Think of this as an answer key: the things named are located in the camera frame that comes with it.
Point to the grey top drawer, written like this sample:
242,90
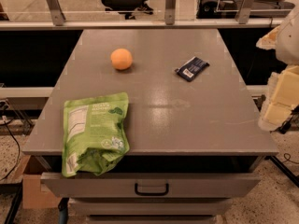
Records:
121,185

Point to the green rice chip bag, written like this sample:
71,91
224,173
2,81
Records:
94,137

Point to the dark blue snack packet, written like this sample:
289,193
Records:
191,69

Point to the orange fruit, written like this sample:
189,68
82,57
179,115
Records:
121,59

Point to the grey drawer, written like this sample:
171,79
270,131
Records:
151,207
121,185

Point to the cardboard box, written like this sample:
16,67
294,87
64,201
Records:
35,195

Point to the grey lower drawer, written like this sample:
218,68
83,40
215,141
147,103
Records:
151,207

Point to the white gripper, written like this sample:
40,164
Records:
289,39

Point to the metal railing frame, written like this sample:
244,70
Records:
88,14

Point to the black drawer handle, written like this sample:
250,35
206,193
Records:
151,191

